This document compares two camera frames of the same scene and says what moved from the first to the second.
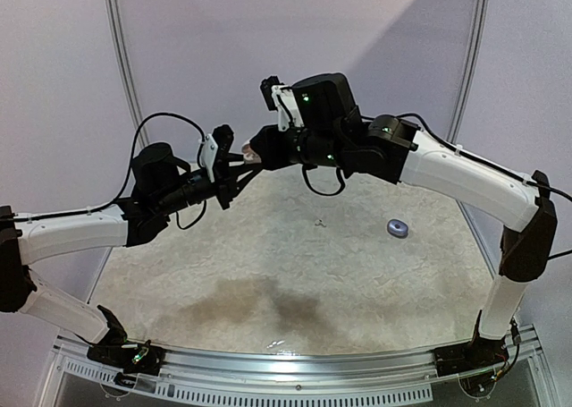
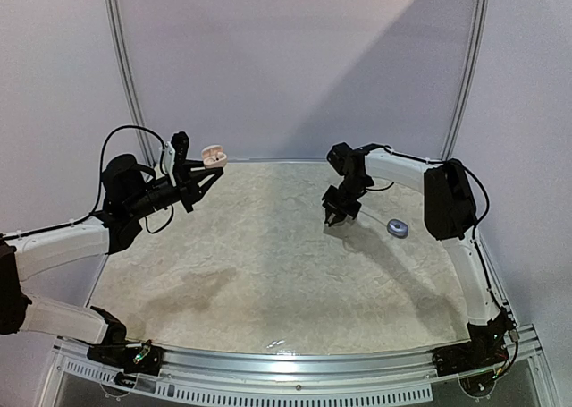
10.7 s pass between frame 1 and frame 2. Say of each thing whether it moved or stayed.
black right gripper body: moved
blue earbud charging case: stayed
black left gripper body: moved
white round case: moved
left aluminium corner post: stayed
